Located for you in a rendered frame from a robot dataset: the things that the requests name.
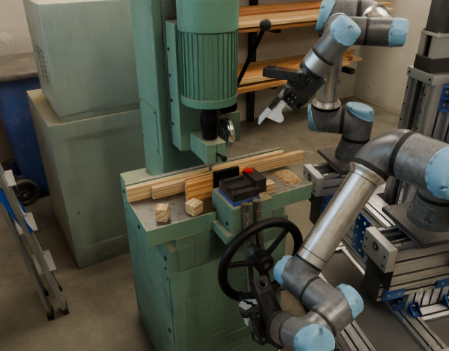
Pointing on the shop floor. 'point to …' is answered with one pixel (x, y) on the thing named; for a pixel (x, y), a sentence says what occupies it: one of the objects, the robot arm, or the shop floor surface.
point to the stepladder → (23, 221)
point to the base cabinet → (191, 300)
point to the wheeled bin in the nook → (19, 122)
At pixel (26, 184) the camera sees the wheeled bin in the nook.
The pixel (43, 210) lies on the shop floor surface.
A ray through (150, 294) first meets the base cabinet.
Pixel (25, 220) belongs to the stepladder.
